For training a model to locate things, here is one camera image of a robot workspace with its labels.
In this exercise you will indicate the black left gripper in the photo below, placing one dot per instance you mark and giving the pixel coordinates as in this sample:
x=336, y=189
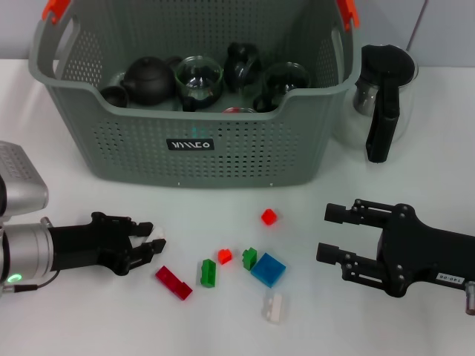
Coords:
x=85, y=244

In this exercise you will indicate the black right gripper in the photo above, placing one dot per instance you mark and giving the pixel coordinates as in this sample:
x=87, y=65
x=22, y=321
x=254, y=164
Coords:
x=426, y=252

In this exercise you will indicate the white brick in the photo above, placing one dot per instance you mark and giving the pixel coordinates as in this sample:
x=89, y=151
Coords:
x=159, y=233

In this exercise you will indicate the dark red long block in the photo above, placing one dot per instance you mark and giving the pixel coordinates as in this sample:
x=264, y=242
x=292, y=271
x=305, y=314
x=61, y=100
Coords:
x=172, y=282

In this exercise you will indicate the long green block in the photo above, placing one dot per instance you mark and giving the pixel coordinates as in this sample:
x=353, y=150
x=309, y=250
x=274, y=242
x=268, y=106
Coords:
x=208, y=273

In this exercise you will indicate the small red block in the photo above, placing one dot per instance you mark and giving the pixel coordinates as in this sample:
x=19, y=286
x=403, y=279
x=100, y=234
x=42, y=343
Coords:
x=224, y=256
x=269, y=217

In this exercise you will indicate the blue square block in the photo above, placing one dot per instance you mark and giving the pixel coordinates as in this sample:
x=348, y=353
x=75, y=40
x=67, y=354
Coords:
x=268, y=270

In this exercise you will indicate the small green block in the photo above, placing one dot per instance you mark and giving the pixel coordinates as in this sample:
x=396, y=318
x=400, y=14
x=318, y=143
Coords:
x=249, y=259

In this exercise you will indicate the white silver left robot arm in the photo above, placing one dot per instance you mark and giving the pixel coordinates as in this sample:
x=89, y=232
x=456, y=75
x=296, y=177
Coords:
x=26, y=252

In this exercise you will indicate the translucent white block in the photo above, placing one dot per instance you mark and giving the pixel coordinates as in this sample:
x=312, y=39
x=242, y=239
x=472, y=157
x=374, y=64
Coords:
x=274, y=308

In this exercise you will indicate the grey perforated storage bin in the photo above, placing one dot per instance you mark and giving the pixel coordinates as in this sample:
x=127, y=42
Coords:
x=241, y=155

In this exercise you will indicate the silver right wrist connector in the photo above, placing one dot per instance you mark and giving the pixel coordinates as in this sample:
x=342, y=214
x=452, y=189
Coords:
x=470, y=296

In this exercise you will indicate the small black tea bowl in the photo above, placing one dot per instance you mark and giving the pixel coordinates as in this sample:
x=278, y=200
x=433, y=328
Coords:
x=114, y=97

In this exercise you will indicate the black clay teapot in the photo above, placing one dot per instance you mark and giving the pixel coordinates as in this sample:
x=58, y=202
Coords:
x=148, y=81

